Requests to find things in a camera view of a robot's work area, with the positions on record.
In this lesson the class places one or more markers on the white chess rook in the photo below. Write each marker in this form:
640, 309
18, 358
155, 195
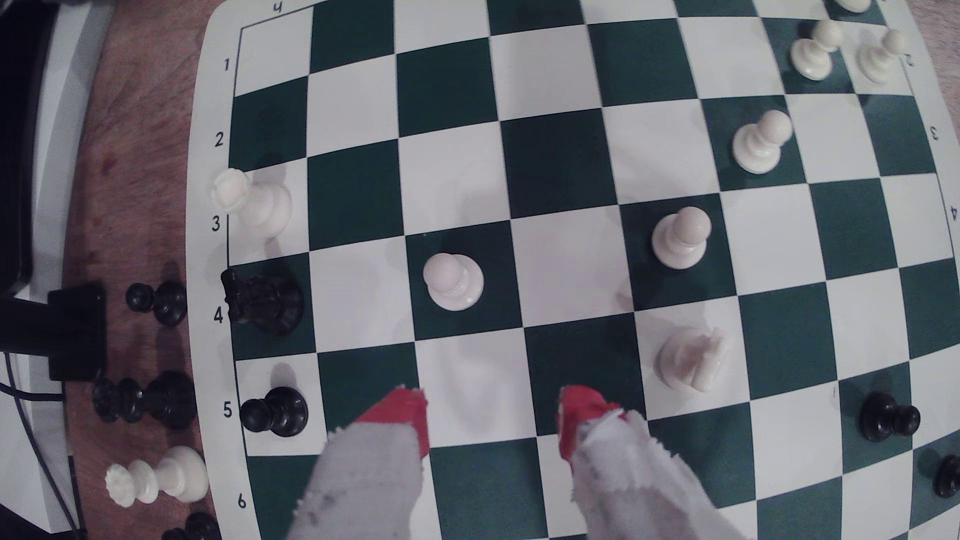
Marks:
262, 210

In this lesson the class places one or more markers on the white chess knight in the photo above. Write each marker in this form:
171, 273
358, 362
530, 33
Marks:
690, 360

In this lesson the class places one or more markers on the black chess rook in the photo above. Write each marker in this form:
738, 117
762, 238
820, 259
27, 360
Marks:
270, 304

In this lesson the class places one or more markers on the black clamp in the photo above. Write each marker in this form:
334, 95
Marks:
75, 330

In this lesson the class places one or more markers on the white chess pawn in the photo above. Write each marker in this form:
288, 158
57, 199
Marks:
454, 283
679, 240
759, 146
812, 56
876, 60

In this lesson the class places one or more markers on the white chess piece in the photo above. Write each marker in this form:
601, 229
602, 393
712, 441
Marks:
853, 4

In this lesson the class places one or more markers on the white board strip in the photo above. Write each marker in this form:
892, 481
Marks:
64, 150

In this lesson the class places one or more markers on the black chess pawn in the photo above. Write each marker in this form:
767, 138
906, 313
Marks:
165, 302
885, 418
277, 412

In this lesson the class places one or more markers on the green and white chess board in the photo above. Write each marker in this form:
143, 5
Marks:
559, 161

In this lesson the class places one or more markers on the white chess queen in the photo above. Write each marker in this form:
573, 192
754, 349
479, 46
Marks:
169, 474

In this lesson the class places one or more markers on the red cloth-wrapped gripper finger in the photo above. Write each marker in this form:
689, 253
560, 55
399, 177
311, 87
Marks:
630, 487
367, 480

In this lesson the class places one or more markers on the tall black chess piece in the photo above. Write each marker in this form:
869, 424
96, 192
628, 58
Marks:
161, 399

